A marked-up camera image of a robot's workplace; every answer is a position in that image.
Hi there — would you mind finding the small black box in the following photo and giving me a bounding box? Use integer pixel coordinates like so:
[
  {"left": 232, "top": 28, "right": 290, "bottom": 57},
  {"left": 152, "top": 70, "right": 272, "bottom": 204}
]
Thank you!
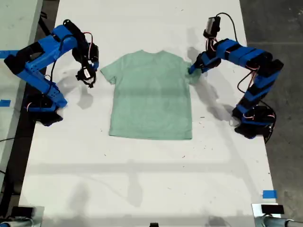
[
  {"left": 261, "top": 204, "right": 285, "bottom": 214},
  {"left": 11, "top": 207, "right": 36, "bottom": 217}
]

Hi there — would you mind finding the white metal clamp plate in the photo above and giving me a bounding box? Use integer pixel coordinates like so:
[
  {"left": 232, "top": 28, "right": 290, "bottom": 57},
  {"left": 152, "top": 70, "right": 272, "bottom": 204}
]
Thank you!
[
  {"left": 251, "top": 202, "right": 280, "bottom": 227},
  {"left": 18, "top": 205, "right": 45, "bottom": 227}
]

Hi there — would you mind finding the black arm base cable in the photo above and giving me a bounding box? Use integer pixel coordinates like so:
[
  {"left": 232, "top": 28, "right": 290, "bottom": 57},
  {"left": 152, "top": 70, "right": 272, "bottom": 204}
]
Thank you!
[{"left": 263, "top": 106, "right": 277, "bottom": 144}]

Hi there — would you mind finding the long blue tape strip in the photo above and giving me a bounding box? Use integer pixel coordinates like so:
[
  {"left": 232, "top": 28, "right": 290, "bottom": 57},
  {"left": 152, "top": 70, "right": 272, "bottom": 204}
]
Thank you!
[{"left": 0, "top": 50, "right": 19, "bottom": 59}]

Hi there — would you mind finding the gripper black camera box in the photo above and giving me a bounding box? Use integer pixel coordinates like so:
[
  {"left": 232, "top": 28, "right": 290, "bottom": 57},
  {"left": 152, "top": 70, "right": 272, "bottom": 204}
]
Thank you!
[
  {"left": 203, "top": 16, "right": 222, "bottom": 38},
  {"left": 75, "top": 67, "right": 97, "bottom": 88}
]

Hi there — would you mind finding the camera black stalk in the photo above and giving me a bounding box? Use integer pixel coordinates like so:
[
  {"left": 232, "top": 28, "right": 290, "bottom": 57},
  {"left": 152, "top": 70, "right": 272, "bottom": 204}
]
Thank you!
[
  {"left": 80, "top": 56, "right": 92, "bottom": 70},
  {"left": 206, "top": 36, "right": 218, "bottom": 52}
]

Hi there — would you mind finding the camera black cable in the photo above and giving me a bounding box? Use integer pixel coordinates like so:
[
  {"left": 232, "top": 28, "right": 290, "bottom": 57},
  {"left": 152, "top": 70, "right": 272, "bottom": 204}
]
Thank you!
[
  {"left": 215, "top": 12, "right": 238, "bottom": 43},
  {"left": 48, "top": 34, "right": 79, "bottom": 92}
]

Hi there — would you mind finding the pale green T-shirt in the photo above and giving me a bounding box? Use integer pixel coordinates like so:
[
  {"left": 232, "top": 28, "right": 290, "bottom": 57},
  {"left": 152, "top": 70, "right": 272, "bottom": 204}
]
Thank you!
[{"left": 99, "top": 49, "right": 202, "bottom": 140}]

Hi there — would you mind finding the black stand leg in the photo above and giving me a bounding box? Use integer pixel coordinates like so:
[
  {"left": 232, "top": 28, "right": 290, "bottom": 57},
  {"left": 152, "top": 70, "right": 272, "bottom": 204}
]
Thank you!
[{"left": 38, "top": 3, "right": 53, "bottom": 44}]

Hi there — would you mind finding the pale grey side table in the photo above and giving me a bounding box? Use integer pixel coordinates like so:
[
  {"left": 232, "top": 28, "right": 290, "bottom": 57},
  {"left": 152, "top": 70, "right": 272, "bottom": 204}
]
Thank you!
[{"left": 0, "top": 0, "right": 44, "bottom": 187}]

